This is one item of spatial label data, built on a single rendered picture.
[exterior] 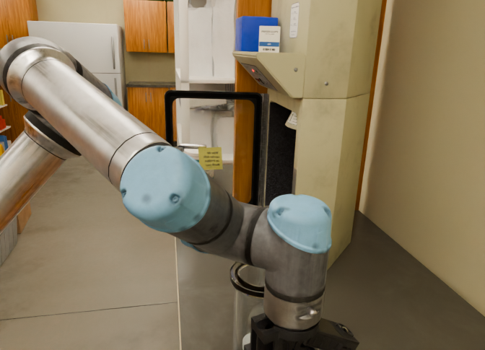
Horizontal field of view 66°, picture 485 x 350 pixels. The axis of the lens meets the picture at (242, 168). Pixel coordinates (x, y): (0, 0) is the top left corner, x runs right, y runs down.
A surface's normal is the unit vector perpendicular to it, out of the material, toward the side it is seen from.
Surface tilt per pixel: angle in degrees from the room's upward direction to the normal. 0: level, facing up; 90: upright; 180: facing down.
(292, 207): 1
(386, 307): 0
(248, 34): 90
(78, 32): 90
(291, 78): 90
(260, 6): 90
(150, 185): 52
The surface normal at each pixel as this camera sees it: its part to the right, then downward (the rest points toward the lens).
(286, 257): -0.44, 0.26
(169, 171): -0.34, -0.37
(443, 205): -0.98, 0.04
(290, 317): -0.24, 0.29
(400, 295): 0.03, -0.95
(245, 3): 0.19, 0.30
